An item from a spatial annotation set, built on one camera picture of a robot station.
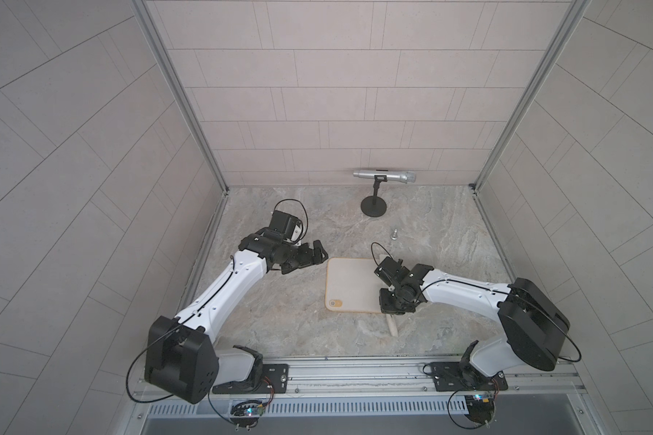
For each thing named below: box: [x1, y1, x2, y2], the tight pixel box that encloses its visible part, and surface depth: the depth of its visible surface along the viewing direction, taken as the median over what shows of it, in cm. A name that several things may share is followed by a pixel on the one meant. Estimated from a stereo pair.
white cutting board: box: [324, 257, 390, 314], surface depth 90 cm
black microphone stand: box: [360, 174, 388, 218], surface depth 111 cm
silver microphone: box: [352, 170, 417, 184], surface depth 95 cm
